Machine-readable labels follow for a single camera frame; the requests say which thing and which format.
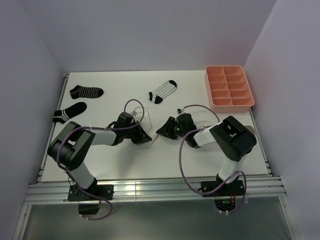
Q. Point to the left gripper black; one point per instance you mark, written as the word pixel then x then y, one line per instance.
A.
pixel 142 136

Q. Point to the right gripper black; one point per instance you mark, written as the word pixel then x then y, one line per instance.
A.
pixel 167 129

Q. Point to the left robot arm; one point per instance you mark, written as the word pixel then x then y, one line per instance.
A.
pixel 72 144

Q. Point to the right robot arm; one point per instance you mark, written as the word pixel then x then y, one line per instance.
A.
pixel 234 139

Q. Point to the white sock black toe heel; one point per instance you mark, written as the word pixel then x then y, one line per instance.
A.
pixel 158 95

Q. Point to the pink divided organizer tray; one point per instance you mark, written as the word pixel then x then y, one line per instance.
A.
pixel 228 89

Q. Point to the black sock thin white stripes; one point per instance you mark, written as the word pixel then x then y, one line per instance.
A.
pixel 86 92

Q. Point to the taupe sock red cuff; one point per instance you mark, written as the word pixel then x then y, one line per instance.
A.
pixel 251 129

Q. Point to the black sock white cuff stripes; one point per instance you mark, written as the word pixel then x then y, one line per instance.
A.
pixel 63 115

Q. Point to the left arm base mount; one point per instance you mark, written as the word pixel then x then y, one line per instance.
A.
pixel 101 192

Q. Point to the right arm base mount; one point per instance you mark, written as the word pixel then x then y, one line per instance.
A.
pixel 233 189

